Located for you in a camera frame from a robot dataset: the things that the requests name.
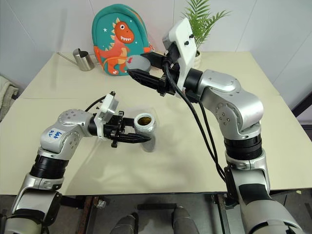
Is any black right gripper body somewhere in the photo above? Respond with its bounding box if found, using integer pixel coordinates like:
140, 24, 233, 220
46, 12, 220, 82
156, 42, 186, 98

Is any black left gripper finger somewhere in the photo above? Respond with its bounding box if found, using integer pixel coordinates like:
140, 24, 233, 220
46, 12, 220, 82
122, 117, 136, 129
117, 133, 152, 145

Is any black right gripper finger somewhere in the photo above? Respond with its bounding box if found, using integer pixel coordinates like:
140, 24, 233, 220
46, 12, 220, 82
127, 68, 163, 91
140, 51, 169, 70

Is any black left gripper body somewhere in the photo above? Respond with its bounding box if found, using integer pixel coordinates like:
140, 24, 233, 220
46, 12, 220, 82
103, 111, 129, 149

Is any grey round disc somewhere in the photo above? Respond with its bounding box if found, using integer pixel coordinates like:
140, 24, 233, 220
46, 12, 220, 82
126, 55, 152, 73

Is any white plastic bottle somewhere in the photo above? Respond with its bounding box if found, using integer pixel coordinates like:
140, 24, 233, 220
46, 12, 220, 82
133, 112, 158, 153

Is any teal dinosaur backpack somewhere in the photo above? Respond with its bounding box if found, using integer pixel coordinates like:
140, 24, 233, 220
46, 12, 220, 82
91, 2, 156, 77

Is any green palm plant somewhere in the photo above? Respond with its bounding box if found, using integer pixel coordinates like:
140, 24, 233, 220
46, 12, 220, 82
181, 0, 231, 53

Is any silver metal watering can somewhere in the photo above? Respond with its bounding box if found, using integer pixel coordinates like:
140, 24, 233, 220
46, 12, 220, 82
56, 48, 95, 72

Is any dark grey rounded shape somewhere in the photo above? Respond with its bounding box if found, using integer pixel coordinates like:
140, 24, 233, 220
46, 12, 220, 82
111, 212, 139, 234
172, 206, 195, 234

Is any beige folded cloth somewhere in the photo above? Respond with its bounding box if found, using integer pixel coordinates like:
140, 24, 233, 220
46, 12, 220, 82
0, 74, 20, 122

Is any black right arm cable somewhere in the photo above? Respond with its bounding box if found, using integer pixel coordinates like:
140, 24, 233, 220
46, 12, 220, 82
162, 58, 229, 182

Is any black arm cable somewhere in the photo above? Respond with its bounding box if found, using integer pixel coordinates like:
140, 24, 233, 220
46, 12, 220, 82
84, 95, 108, 113
162, 58, 229, 182

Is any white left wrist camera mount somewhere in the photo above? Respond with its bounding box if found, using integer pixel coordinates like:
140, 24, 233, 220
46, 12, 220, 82
93, 93, 120, 139

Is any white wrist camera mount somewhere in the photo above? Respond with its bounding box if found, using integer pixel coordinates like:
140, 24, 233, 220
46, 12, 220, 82
162, 17, 198, 88
93, 93, 120, 139

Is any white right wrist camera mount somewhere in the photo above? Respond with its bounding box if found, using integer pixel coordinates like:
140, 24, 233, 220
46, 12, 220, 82
162, 17, 198, 88

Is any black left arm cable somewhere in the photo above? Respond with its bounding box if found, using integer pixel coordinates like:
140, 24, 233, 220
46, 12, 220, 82
84, 95, 108, 113

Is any black metal post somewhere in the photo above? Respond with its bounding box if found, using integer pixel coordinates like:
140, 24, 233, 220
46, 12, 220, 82
291, 80, 312, 120

